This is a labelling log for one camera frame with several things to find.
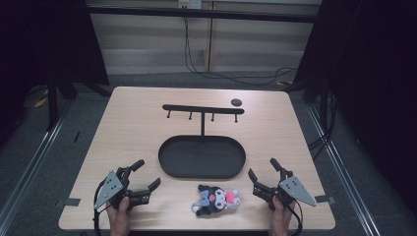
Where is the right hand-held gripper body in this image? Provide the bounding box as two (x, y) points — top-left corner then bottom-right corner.
(252, 168), (318, 211)

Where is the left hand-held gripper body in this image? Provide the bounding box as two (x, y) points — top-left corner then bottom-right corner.
(93, 166), (152, 211)

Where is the black and pink plush keychain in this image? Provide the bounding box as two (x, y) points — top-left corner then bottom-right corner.
(191, 184), (242, 217)

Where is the black key rack with tray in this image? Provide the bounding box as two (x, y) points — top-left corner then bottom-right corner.
(157, 103), (247, 180)

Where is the person's left hand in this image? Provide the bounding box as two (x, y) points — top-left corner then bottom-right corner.
(105, 196), (132, 236)

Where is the person's right hand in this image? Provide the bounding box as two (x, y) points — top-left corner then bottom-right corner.
(268, 195), (297, 236)

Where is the grey tape piece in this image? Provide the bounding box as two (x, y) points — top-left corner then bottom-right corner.
(314, 194), (336, 205)
(62, 197), (82, 207)

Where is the black metal stand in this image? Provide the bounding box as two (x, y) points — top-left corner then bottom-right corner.
(45, 70), (112, 132)

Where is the yellow floor marker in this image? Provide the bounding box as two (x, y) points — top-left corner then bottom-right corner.
(32, 88), (50, 109)

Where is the black curtain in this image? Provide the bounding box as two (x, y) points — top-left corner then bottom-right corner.
(291, 0), (417, 210)
(0, 0), (110, 146)

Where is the black horizontal beam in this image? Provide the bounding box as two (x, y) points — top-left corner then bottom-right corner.
(86, 4), (319, 25)

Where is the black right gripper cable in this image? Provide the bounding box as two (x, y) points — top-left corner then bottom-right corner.
(287, 202), (304, 236)

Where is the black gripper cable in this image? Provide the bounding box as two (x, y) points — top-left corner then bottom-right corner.
(92, 179), (110, 236)
(287, 202), (304, 236)

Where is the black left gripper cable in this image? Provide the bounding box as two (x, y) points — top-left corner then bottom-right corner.
(92, 179), (110, 236)

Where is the metal floor rail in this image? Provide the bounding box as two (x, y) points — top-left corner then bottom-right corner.
(306, 103), (384, 236)
(0, 103), (74, 228)

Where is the bundle of black floor cables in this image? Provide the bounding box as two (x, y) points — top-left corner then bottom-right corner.
(307, 89), (340, 161)

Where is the black wall cable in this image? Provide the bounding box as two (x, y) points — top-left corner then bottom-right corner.
(182, 15), (299, 87)

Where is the white wall socket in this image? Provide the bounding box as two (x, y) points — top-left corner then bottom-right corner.
(177, 0), (203, 10)

